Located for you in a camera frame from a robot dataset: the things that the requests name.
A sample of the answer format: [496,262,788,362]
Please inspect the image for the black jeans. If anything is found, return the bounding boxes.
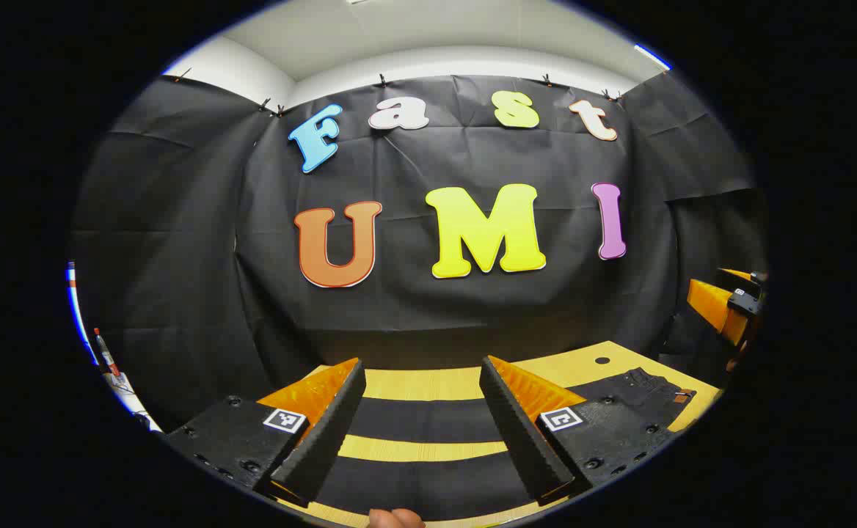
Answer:
[315,367,697,523]

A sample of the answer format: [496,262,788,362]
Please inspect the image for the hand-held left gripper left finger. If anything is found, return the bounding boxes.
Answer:
[164,359,367,505]

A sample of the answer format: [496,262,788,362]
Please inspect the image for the black backdrop cloth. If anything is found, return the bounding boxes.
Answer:
[69,70,770,433]

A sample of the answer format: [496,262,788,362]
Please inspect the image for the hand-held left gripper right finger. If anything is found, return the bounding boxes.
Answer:
[479,356,675,506]

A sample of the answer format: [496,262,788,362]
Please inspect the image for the row of black cloth clips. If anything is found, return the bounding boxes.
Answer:
[172,67,671,118]

